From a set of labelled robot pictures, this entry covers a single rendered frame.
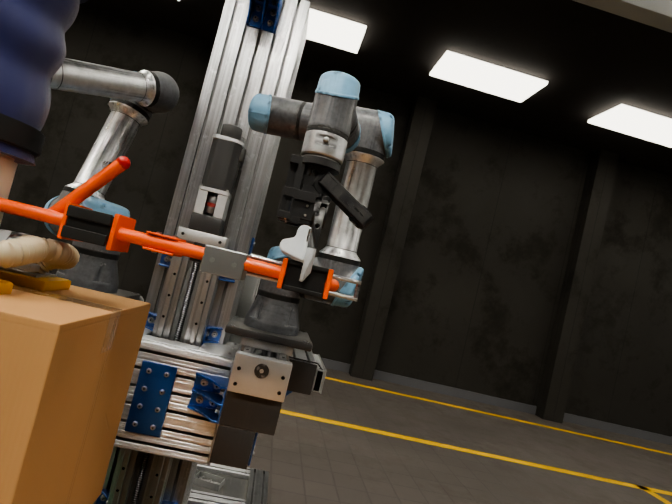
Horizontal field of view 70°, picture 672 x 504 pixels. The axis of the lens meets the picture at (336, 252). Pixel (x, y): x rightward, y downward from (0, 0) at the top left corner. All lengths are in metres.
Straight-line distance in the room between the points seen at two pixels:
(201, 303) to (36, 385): 0.73
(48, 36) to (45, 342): 0.50
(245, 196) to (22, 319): 0.89
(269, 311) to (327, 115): 0.61
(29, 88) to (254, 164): 0.73
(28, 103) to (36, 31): 0.11
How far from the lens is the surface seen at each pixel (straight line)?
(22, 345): 0.73
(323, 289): 0.79
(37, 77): 0.97
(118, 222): 0.84
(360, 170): 1.29
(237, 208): 1.48
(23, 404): 0.74
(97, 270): 1.36
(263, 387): 1.18
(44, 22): 0.98
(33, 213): 0.90
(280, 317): 1.28
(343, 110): 0.84
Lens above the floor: 1.21
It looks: 3 degrees up
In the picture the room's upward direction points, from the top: 14 degrees clockwise
